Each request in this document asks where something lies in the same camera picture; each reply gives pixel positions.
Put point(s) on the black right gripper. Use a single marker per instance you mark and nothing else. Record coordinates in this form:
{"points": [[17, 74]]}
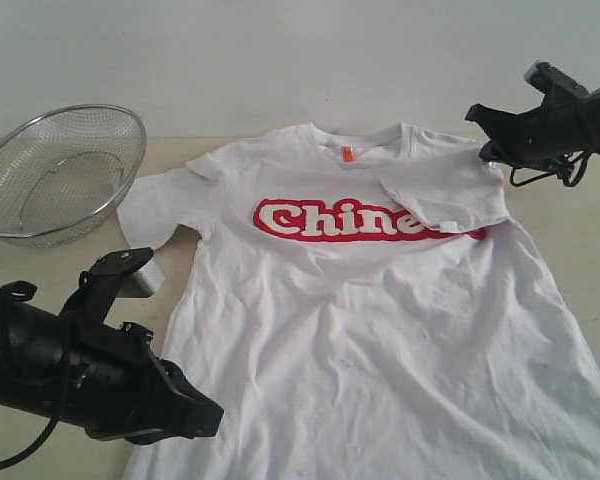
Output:
{"points": [[533, 136]]}

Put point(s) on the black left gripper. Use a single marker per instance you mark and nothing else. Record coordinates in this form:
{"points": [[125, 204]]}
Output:
{"points": [[121, 390]]}

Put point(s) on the white t-shirt red logo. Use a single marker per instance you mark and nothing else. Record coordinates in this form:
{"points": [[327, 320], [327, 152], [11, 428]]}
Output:
{"points": [[365, 308]]}

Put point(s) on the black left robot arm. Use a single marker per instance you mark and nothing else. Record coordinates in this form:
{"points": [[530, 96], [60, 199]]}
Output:
{"points": [[35, 354]]}

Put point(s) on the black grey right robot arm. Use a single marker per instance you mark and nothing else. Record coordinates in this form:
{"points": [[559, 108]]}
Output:
{"points": [[567, 121]]}

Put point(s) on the metal mesh strainer bowl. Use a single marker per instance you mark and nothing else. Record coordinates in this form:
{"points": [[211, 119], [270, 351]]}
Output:
{"points": [[64, 172]]}

